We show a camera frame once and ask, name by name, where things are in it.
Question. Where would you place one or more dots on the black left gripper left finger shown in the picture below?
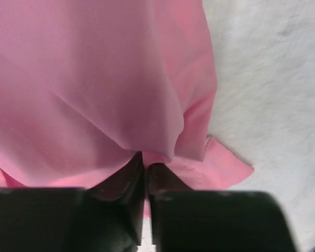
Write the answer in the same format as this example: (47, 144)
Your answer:
(107, 217)

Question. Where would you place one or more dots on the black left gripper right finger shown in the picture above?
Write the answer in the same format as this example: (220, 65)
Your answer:
(183, 219)

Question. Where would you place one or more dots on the pink fabric pillowcase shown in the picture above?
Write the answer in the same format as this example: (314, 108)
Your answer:
(85, 85)

